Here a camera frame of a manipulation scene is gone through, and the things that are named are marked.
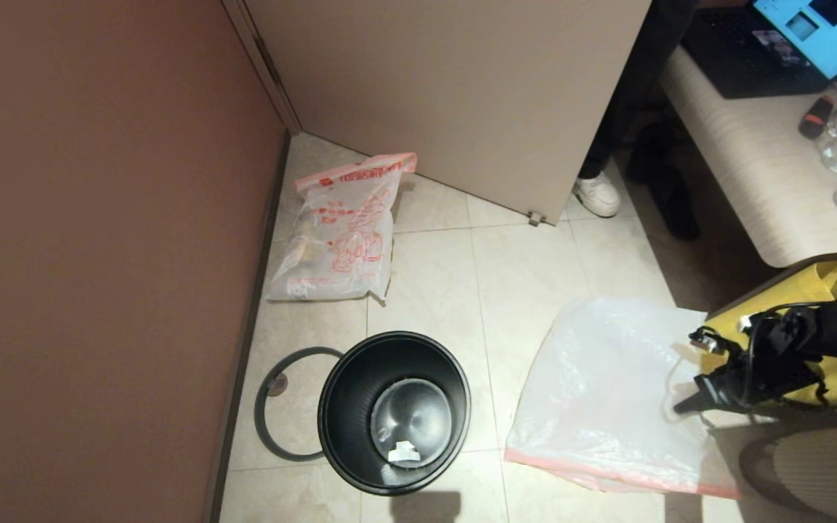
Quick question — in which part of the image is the clear pink-edged new trash bag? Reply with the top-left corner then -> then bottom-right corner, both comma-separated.
504,296 -> 740,500

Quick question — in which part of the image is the black trash bin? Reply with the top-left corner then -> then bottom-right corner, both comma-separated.
317,331 -> 472,497

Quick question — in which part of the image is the white red-printed used trash bag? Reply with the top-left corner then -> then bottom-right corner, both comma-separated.
266,153 -> 418,302

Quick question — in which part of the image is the grey bin ring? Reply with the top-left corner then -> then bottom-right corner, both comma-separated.
255,346 -> 347,462

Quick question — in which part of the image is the black slipper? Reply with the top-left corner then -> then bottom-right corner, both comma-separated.
626,122 -> 681,182
647,166 -> 701,242

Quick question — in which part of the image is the white wood-grain table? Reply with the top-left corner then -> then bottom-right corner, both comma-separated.
662,45 -> 837,269

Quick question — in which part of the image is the white shoe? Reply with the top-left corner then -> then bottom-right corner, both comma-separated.
573,173 -> 621,219

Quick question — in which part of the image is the black laptop blue screen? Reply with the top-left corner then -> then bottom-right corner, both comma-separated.
682,0 -> 837,100

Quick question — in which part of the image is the black trouser leg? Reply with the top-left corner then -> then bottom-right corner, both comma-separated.
578,0 -> 699,181

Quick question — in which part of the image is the beige door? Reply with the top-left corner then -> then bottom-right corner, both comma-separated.
243,0 -> 652,226

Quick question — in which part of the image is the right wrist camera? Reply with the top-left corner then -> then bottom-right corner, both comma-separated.
689,327 -> 726,355

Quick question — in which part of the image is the cream ribbed pedestal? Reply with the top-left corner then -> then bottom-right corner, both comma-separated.
771,421 -> 837,523

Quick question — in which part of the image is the beige door frame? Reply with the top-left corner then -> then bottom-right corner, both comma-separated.
221,0 -> 302,137

